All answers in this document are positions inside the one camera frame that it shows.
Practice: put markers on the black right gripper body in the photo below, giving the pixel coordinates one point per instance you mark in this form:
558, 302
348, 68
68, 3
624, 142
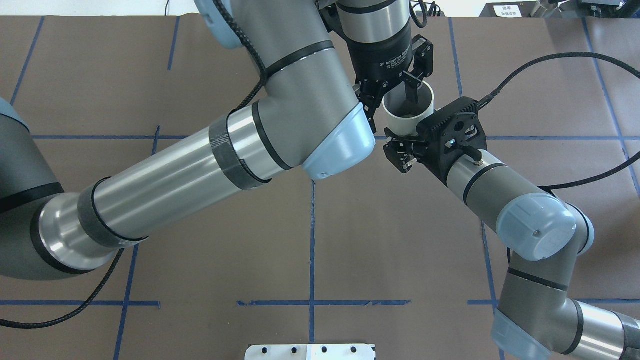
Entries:
434, 162

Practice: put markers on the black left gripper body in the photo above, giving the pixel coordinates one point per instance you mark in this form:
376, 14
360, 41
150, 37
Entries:
378, 58

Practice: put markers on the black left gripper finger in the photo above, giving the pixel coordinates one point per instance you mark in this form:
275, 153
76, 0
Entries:
370, 94
423, 67

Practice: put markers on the white mug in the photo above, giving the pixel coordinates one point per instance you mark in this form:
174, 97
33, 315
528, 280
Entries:
403, 115

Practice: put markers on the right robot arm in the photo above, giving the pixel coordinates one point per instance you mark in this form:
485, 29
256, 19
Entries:
534, 317

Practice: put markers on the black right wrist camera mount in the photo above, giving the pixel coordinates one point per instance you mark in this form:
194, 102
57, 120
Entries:
448, 134

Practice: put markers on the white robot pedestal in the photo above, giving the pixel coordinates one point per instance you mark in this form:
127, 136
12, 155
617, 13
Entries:
324, 351

